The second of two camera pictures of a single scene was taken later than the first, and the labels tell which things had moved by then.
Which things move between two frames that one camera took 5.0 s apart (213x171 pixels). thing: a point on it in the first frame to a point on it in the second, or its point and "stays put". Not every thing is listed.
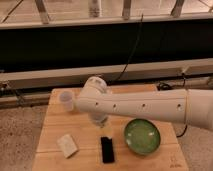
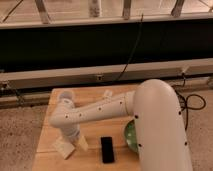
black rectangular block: [107, 147] stays put
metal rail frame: [60, 44] stays put
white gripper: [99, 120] to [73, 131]
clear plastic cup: [66, 101] stays put
